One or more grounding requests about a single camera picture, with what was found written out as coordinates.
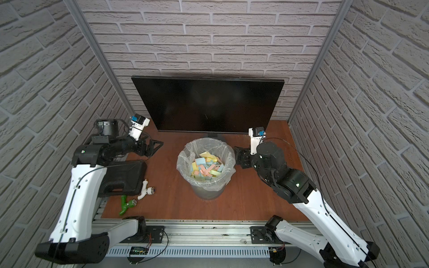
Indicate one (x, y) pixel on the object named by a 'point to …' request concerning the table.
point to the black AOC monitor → (211, 105)
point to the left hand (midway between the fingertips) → (150, 136)
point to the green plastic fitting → (125, 205)
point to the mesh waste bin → (208, 195)
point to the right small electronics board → (277, 254)
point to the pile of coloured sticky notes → (206, 166)
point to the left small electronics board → (137, 254)
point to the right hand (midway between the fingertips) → (245, 146)
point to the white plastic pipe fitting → (149, 190)
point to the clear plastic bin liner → (224, 152)
